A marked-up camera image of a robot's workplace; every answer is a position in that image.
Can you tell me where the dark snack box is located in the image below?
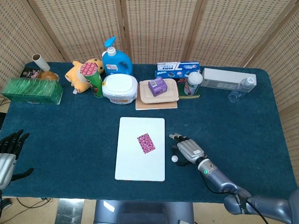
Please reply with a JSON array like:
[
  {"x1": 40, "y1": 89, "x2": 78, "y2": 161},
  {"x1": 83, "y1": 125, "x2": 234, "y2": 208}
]
[{"x1": 20, "y1": 67, "x2": 45, "y2": 79}]

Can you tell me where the green transparent tea box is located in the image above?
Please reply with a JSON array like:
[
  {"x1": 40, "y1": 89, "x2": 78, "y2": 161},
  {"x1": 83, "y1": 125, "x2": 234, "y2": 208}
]
[{"x1": 1, "y1": 77, "x2": 64, "y2": 105}]

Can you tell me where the blue Oreo cookie box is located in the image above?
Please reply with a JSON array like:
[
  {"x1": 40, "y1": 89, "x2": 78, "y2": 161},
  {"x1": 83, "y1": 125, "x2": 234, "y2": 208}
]
[{"x1": 154, "y1": 69, "x2": 194, "y2": 84}]

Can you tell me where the beige lidded lunch box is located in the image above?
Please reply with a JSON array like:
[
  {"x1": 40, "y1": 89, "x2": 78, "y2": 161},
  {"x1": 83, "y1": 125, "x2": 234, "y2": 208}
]
[{"x1": 139, "y1": 78, "x2": 180, "y2": 104}]

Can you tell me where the yellow green sponge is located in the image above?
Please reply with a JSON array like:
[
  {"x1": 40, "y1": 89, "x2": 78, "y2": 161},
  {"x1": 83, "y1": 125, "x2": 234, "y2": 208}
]
[{"x1": 178, "y1": 83, "x2": 201, "y2": 100}]

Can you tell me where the blue detergent bottle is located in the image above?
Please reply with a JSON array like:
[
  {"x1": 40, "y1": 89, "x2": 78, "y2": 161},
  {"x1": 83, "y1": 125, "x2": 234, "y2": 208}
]
[{"x1": 101, "y1": 36, "x2": 134, "y2": 77}]

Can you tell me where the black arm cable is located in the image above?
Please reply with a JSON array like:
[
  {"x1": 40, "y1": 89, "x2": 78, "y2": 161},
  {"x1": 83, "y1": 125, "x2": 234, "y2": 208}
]
[{"x1": 203, "y1": 179, "x2": 268, "y2": 224}]

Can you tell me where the white rectangular board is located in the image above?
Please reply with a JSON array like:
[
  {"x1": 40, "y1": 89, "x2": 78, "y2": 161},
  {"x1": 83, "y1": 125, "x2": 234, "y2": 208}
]
[{"x1": 114, "y1": 117, "x2": 166, "y2": 182}]

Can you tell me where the teal table cloth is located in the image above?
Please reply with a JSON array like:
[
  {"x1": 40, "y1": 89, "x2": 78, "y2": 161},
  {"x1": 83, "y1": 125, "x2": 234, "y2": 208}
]
[{"x1": 0, "y1": 61, "x2": 295, "y2": 206}]

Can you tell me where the white strawberry print can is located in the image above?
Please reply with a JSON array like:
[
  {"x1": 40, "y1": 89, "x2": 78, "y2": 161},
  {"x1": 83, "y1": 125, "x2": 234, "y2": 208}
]
[{"x1": 184, "y1": 71, "x2": 203, "y2": 97}]

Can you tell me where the white power strip box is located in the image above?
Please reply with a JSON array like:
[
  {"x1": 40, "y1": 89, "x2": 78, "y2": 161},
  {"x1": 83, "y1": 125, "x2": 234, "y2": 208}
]
[{"x1": 200, "y1": 68, "x2": 257, "y2": 91}]

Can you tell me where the shiny metal table leg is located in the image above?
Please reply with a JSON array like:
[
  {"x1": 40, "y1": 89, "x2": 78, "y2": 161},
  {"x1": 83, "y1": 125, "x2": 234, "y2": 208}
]
[{"x1": 55, "y1": 199, "x2": 85, "y2": 224}]

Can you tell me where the yellow plush toy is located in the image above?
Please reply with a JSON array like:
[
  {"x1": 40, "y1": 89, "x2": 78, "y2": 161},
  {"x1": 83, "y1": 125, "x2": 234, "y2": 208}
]
[{"x1": 64, "y1": 58, "x2": 105, "y2": 95}]

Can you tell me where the brown wooden board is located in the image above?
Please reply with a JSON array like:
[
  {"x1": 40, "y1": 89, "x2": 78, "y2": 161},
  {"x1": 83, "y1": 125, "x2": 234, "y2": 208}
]
[{"x1": 135, "y1": 94, "x2": 178, "y2": 111}]

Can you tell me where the blue white toothpaste box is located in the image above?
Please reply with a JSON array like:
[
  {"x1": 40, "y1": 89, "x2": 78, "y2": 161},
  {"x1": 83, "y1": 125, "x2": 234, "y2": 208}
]
[{"x1": 156, "y1": 61, "x2": 201, "y2": 72}]

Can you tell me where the woven bamboo folding screen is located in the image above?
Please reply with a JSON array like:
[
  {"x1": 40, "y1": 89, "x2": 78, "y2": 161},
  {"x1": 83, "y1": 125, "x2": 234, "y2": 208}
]
[{"x1": 0, "y1": 0, "x2": 299, "y2": 175}]

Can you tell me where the clear plastic water bottle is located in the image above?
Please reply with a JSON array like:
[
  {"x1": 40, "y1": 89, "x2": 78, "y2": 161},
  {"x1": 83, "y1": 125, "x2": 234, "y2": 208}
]
[{"x1": 228, "y1": 77, "x2": 255, "y2": 103}]

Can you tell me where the green Pringles can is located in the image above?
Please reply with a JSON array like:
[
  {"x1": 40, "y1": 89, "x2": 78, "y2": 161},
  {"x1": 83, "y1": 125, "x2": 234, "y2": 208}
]
[{"x1": 80, "y1": 62, "x2": 104, "y2": 98}]

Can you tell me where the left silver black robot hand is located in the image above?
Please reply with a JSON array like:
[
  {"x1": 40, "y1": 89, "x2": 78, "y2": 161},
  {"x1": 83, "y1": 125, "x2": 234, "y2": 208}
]
[{"x1": 0, "y1": 129, "x2": 35, "y2": 191}]

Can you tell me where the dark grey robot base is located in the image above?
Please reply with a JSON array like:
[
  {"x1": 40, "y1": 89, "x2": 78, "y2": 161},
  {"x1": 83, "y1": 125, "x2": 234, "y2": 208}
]
[{"x1": 93, "y1": 199, "x2": 195, "y2": 224}]

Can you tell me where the white wet wipes container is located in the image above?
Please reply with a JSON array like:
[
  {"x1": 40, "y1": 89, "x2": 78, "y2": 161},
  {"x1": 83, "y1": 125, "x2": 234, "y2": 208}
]
[{"x1": 102, "y1": 74, "x2": 138, "y2": 105}]

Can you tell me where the pink patterned rectangular card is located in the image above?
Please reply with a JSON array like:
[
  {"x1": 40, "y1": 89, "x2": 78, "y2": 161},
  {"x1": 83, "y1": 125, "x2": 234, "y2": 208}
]
[{"x1": 136, "y1": 133, "x2": 157, "y2": 154}]

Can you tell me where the round amber jar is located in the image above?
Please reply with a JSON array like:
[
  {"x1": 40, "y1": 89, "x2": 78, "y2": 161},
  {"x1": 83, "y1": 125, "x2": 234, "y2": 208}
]
[{"x1": 38, "y1": 70, "x2": 59, "y2": 81}]

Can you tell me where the small purple carton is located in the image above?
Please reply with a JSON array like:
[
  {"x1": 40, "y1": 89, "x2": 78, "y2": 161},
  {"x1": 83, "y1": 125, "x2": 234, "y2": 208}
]
[{"x1": 148, "y1": 77, "x2": 169, "y2": 96}]

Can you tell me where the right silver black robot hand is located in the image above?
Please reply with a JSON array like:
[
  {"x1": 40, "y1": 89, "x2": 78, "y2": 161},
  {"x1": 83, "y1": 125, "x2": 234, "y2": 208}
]
[{"x1": 169, "y1": 133, "x2": 211, "y2": 167}]

